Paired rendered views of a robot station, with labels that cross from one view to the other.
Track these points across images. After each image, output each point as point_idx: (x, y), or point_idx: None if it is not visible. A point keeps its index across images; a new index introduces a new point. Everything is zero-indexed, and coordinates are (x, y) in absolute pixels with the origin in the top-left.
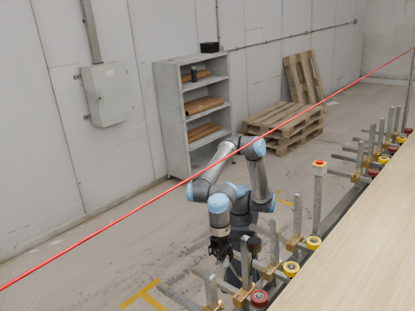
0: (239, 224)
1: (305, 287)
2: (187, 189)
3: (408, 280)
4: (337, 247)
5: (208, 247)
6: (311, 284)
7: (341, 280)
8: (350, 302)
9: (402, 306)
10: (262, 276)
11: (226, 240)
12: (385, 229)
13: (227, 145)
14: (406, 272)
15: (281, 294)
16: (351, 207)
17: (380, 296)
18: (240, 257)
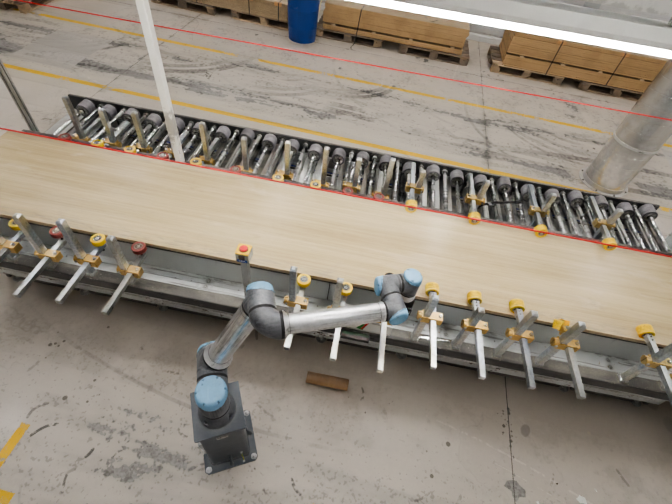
0: (234, 401)
1: (362, 275)
2: (407, 313)
3: (322, 224)
4: (305, 263)
5: (411, 310)
6: (356, 272)
7: (342, 257)
8: (359, 250)
9: (348, 227)
10: None
11: None
12: (264, 235)
13: (288, 316)
14: (314, 225)
15: None
16: (233, 259)
17: (345, 237)
18: (338, 339)
